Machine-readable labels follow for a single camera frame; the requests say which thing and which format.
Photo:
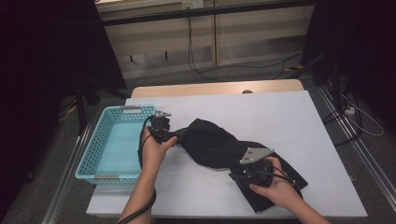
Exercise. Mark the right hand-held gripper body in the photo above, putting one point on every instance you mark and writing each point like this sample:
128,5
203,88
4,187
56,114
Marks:
255,172

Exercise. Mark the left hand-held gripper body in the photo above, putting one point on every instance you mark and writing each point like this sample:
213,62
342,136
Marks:
160,127

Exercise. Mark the black pants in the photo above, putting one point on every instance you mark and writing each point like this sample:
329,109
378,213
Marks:
211,146

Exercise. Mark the light blue plastic basket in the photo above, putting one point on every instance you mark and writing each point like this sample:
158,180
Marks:
121,149

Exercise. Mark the person's left hand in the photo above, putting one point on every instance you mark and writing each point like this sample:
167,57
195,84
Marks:
152,155

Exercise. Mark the person's right hand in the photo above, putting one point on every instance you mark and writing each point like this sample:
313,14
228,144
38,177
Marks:
280,189

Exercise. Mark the wooden table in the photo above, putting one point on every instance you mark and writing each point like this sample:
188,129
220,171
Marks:
186,90

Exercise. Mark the black metal stand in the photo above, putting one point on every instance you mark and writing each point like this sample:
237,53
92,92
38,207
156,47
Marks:
335,84
81,115

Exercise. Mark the dark round table grommet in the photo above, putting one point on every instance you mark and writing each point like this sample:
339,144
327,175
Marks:
247,91

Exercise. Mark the white plug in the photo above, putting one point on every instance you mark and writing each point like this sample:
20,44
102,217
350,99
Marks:
349,111

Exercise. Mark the beige cabinet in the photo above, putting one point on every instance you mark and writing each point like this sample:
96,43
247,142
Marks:
249,37

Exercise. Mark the black horizontal bar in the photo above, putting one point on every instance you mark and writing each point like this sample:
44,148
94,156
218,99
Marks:
202,12

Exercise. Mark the black curtain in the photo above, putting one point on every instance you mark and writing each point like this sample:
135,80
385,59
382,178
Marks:
37,62
367,46

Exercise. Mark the aluminium floor rail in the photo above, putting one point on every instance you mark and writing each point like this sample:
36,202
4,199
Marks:
367,155
67,177

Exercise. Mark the white wall socket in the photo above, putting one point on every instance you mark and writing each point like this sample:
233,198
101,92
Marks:
193,3

